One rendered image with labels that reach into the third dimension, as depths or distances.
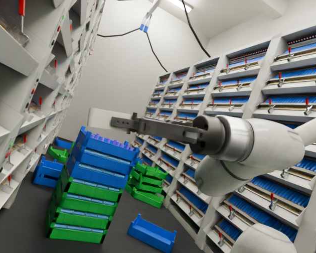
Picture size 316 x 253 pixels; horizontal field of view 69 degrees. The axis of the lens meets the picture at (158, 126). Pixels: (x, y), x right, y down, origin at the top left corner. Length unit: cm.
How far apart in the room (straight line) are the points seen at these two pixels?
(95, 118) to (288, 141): 37
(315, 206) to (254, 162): 90
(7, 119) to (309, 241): 130
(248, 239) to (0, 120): 74
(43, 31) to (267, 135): 60
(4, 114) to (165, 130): 47
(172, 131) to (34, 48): 46
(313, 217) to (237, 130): 98
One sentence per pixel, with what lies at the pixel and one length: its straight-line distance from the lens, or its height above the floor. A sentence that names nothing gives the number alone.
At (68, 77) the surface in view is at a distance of 210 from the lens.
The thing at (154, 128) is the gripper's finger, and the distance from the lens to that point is 36.
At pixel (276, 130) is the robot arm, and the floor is 76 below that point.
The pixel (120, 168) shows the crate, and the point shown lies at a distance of 128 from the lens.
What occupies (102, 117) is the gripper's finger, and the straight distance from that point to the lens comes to 38.
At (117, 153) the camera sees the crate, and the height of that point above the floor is 50.
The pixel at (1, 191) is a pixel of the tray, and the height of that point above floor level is 16.
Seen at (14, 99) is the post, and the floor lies 62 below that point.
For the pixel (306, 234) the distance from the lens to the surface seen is 138.
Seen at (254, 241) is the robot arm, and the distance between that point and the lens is 76.
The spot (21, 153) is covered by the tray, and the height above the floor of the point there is 35.
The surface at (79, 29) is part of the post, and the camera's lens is 145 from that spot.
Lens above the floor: 67
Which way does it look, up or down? 2 degrees up
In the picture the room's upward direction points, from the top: 21 degrees clockwise
